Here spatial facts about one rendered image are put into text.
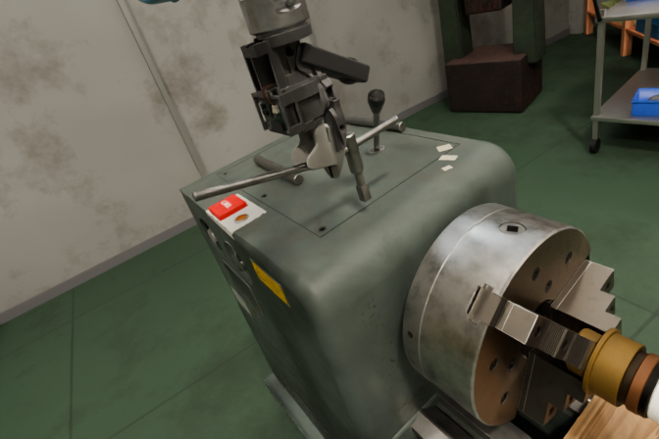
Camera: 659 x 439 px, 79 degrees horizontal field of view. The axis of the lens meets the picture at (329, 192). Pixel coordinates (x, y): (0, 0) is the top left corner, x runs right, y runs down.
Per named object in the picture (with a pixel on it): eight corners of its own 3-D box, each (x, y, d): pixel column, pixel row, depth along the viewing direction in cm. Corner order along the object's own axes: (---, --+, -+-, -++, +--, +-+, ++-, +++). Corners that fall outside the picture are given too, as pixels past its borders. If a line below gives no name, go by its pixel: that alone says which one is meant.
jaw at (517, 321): (504, 330, 59) (466, 317, 52) (519, 299, 59) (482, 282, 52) (584, 375, 51) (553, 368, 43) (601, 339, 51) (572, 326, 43)
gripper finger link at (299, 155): (296, 187, 59) (277, 129, 55) (327, 169, 62) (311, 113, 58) (308, 192, 57) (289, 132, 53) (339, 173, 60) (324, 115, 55)
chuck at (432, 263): (412, 410, 68) (389, 258, 55) (518, 312, 83) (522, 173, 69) (428, 424, 65) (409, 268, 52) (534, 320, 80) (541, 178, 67)
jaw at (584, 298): (529, 294, 61) (569, 243, 65) (532, 314, 64) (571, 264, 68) (610, 331, 52) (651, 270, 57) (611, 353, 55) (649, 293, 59)
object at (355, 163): (366, 194, 65) (347, 129, 60) (375, 197, 63) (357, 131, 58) (356, 201, 64) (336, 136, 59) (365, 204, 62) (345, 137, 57)
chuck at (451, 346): (428, 424, 65) (409, 268, 52) (534, 320, 80) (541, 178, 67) (476, 468, 58) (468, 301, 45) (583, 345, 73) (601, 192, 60)
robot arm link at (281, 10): (279, -12, 51) (316, -23, 45) (290, 25, 53) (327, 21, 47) (228, 4, 48) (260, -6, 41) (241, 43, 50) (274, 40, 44)
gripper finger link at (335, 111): (323, 149, 56) (304, 90, 53) (331, 144, 57) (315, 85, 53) (343, 154, 53) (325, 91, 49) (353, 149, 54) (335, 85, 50)
